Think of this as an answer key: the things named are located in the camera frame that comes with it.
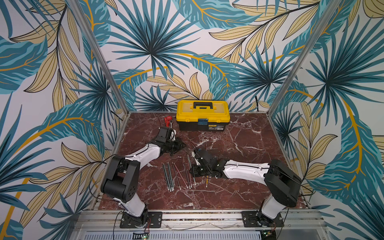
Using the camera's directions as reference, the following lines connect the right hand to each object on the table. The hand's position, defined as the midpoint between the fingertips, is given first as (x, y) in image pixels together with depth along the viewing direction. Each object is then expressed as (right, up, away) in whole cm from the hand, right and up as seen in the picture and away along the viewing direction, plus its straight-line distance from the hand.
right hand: (189, 171), depth 84 cm
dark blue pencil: (-13, -4, +2) cm, 14 cm away
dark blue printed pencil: (-11, -4, +3) cm, 12 cm away
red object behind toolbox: (-18, +31, +30) cm, 47 cm away
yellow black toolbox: (+9, +32, +12) cm, 36 cm away
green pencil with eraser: (-10, -5, +2) cm, 11 cm away
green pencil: (-12, -4, +3) cm, 13 cm away
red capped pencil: (-7, 0, +6) cm, 9 cm away
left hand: (-2, +14, +5) cm, 15 cm away
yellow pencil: (+10, -7, +1) cm, 12 cm away
